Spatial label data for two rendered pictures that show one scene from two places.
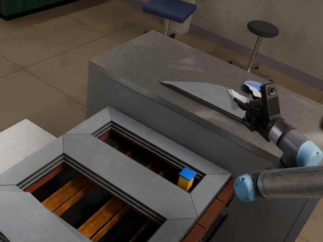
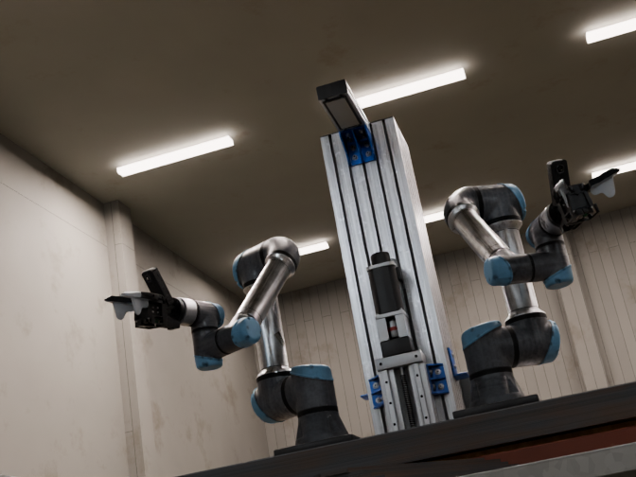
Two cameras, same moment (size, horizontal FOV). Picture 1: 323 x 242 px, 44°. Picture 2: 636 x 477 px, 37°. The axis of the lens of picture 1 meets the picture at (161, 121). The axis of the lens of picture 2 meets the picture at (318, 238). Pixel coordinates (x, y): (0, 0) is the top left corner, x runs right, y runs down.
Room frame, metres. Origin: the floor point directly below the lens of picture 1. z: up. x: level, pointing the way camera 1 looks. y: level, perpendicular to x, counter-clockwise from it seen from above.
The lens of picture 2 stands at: (1.26, 2.18, 0.64)
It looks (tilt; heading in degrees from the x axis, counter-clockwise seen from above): 20 degrees up; 254
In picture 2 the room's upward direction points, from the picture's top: 10 degrees counter-clockwise
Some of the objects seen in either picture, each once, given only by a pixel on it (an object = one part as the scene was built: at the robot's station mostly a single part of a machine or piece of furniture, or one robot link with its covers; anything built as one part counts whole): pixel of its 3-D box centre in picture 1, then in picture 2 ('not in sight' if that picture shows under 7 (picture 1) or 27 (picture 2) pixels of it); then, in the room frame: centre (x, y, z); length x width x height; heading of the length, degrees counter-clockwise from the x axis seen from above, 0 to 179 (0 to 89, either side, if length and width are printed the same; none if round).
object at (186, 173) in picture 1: (187, 175); not in sight; (1.30, -0.16, 0.88); 0.06 x 0.06 x 0.02; 63
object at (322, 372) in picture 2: not in sight; (311, 387); (0.61, -0.45, 1.20); 0.13 x 0.12 x 0.14; 126
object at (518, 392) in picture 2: not in sight; (494, 390); (0.18, -0.21, 1.09); 0.15 x 0.15 x 0.10
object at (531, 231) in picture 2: not in sight; (545, 230); (0.05, 0.06, 1.43); 0.11 x 0.08 x 0.09; 87
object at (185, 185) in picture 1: (182, 190); not in sight; (1.30, -0.16, 0.78); 0.05 x 0.05 x 0.19; 63
